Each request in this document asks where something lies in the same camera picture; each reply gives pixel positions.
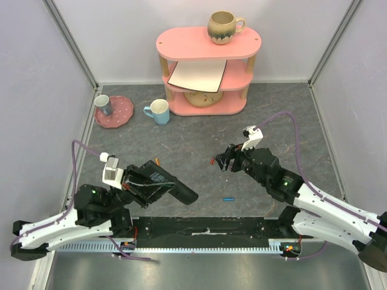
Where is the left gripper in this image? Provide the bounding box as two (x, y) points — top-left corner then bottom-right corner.
(105, 164), (180, 213)

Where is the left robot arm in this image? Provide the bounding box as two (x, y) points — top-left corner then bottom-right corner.
(10, 161), (198, 261)

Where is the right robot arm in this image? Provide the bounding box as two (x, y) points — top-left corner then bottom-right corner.
(212, 144), (386, 272)

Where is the beige floral bowl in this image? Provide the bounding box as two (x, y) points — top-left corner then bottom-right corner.
(183, 91), (223, 108)

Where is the light blue mug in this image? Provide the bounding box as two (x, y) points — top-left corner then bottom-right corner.
(143, 99), (170, 126)

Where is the pink dotted plate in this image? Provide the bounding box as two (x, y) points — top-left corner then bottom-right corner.
(94, 95), (134, 129)

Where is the white square plate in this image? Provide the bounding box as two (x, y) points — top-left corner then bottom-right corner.
(167, 59), (227, 92)

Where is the pink three-tier shelf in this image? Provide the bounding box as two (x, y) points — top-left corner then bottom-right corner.
(156, 27), (261, 116)

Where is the grey small mug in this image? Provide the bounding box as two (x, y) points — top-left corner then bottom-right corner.
(94, 95), (113, 116)

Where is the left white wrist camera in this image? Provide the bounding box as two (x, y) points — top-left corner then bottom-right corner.
(99, 152), (124, 190)

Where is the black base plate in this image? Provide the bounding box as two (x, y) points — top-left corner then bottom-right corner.
(120, 216), (300, 242)

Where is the grey slotted cable duct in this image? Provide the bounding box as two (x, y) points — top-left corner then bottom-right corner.
(56, 239), (301, 254)

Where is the right aluminium frame post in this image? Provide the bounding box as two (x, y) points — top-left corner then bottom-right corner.
(308, 0), (363, 88)

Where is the aluminium frame post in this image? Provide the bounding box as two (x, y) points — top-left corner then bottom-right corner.
(42, 0), (99, 91)
(308, 0), (363, 88)

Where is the left aluminium frame post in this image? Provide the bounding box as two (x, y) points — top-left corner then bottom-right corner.
(42, 0), (99, 91)

